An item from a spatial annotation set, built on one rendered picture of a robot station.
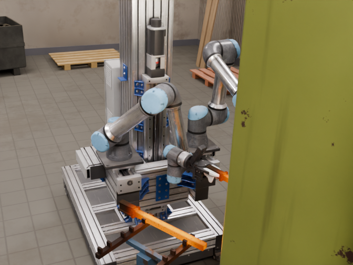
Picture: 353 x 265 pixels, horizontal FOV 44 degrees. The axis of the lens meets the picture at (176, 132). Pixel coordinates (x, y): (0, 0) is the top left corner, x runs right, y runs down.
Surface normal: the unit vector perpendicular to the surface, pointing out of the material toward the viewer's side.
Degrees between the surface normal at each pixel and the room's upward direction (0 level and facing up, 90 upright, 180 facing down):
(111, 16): 90
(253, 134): 90
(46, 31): 90
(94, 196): 0
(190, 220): 0
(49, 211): 0
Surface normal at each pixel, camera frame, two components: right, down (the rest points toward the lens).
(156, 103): -0.33, 0.29
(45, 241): 0.04, -0.91
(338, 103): -0.73, 0.25
